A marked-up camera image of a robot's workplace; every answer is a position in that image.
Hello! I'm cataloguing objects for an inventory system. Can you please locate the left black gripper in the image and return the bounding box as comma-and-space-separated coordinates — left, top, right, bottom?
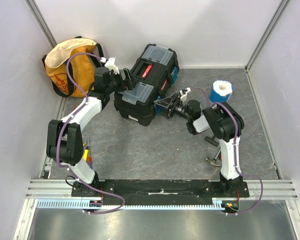
109, 72, 141, 96

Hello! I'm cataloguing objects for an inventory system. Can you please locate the black plastic tool box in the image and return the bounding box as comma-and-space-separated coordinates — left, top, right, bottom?
114, 44, 180, 126

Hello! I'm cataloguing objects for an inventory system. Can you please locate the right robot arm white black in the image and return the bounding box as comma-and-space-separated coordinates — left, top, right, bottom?
154, 92, 245, 197

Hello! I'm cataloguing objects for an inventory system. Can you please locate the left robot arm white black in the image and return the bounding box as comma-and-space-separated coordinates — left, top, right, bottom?
46, 67, 138, 197

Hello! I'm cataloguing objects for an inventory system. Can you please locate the yellow canvas tote bag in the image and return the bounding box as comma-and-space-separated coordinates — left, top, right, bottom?
42, 36, 104, 98

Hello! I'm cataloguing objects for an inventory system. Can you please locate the blue wrapped paper roll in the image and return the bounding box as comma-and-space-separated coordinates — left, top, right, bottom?
208, 79, 234, 104

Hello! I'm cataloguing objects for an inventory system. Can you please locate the black rubber mallet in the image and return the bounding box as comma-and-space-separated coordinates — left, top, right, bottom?
204, 136, 219, 147

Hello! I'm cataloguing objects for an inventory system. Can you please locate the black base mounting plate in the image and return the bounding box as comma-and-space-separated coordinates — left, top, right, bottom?
71, 178, 250, 207

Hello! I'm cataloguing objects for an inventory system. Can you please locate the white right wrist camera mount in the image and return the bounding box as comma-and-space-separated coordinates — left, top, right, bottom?
179, 87, 192, 101

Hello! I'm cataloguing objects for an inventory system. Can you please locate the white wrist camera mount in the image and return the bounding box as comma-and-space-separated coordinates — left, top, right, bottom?
100, 57, 120, 75
179, 87, 192, 101

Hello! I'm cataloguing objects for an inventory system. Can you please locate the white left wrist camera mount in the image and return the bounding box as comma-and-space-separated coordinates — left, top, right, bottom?
100, 57, 120, 75

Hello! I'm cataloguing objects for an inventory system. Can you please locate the claw hammer red black handle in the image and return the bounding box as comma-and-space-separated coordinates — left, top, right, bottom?
205, 147, 222, 167

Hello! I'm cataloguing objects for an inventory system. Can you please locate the yellow handled screwdriver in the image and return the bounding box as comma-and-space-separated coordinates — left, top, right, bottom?
83, 147, 89, 161

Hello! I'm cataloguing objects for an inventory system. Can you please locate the red blue handled screwdriver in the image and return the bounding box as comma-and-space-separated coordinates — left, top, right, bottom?
86, 140, 93, 169

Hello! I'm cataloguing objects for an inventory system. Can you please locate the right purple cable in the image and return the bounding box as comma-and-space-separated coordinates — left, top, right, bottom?
191, 87, 264, 216

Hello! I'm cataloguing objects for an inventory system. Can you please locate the purple cable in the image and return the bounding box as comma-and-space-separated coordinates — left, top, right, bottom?
191, 87, 264, 216
56, 52, 127, 215

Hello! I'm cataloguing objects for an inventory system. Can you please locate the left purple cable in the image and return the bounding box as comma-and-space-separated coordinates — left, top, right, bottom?
56, 52, 127, 215

